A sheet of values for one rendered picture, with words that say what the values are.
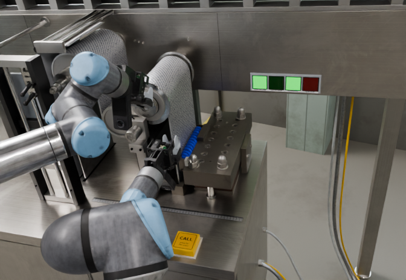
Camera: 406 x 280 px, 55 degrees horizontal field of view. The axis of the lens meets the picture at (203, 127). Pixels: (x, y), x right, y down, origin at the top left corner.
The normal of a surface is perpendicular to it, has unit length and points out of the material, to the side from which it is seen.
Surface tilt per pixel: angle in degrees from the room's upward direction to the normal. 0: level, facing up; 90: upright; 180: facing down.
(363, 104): 90
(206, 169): 0
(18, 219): 0
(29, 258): 90
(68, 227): 21
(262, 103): 90
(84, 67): 50
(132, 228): 38
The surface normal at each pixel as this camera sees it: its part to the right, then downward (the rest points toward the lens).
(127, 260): -0.04, -0.25
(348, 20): -0.27, 0.52
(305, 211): -0.09, -0.85
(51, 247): -0.61, -0.11
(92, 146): 0.51, 0.41
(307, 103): -0.47, 0.50
